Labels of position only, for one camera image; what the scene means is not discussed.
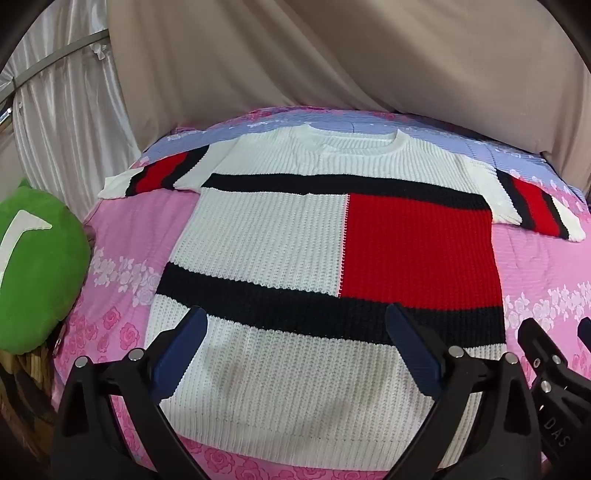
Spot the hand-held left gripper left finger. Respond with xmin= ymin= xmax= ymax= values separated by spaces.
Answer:
xmin=51 ymin=305 xmax=208 ymax=480

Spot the green plush pillow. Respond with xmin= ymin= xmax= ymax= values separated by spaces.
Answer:
xmin=0 ymin=178 xmax=92 ymax=355

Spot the pink floral bed sheet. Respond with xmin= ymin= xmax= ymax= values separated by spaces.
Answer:
xmin=50 ymin=105 xmax=591 ymax=480

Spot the white red black knit sweater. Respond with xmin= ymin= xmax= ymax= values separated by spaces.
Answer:
xmin=98 ymin=124 xmax=586 ymax=470

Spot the white satin curtain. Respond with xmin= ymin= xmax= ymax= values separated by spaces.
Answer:
xmin=0 ymin=31 xmax=141 ymax=222

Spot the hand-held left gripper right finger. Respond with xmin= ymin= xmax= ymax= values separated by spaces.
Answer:
xmin=385 ymin=302 xmax=543 ymax=480

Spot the brown woven basket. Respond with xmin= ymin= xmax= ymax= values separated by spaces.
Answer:
xmin=0 ymin=344 xmax=63 ymax=467

